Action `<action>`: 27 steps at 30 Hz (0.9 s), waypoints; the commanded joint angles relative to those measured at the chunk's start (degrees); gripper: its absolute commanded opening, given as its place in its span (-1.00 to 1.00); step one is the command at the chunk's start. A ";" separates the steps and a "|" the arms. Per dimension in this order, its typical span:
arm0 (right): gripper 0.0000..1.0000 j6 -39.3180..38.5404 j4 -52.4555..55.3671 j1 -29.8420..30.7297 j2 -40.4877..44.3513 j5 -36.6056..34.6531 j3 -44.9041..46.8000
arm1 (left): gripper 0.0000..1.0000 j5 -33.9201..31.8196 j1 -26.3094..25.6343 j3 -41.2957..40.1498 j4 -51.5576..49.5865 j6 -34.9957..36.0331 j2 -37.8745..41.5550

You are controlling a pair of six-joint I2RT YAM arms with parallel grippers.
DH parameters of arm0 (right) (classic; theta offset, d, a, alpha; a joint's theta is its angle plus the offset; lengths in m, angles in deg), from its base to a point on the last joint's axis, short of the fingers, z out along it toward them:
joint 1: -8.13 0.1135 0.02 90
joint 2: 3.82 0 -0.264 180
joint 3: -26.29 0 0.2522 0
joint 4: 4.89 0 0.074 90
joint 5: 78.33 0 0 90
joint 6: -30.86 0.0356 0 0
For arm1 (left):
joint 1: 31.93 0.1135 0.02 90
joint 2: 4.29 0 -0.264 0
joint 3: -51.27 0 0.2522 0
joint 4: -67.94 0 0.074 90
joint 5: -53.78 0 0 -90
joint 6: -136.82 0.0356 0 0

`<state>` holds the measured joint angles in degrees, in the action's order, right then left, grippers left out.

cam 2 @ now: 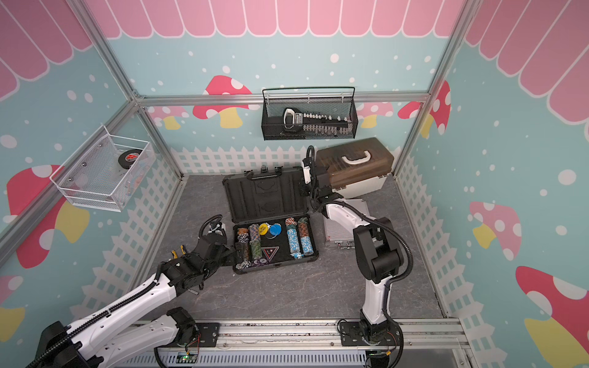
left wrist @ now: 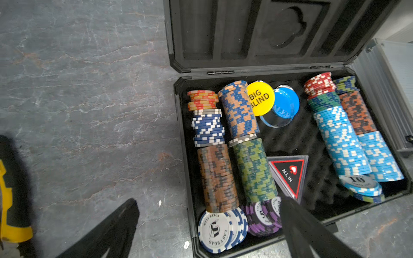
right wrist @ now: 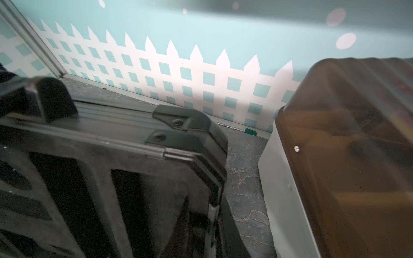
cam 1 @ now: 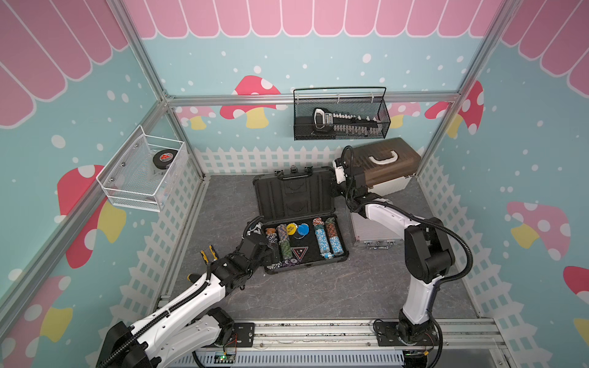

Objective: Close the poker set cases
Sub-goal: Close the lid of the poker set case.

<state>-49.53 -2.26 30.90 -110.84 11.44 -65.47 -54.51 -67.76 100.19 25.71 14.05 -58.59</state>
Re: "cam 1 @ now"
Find green circuit board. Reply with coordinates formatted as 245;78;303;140
213;351;236;364

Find yellow handled pliers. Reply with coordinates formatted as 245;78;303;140
200;245;219;265

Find brown lid storage box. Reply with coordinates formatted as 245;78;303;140
341;138;421;196

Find black wire wall basket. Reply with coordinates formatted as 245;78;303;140
292;87;391;140

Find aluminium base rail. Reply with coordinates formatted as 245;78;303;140
166;318;516;367

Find white wire wall basket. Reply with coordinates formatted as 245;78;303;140
96;127;188;213

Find yellow handled screwdriver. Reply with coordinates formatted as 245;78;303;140
187;274;202;284

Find blue dealer button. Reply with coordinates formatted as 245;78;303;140
296;223;310;238

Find silver aluminium poker case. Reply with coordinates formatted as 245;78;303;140
351;213;403;249

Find socket wrench set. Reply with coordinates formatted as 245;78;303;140
311;108;383;136

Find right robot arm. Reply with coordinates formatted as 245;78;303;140
334;147;474;345

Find black triangle plaque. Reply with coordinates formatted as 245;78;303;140
291;247;308;264

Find black plastic poker case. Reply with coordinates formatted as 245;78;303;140
252;167;349;274

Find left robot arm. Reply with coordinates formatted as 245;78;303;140
97;227;271;367

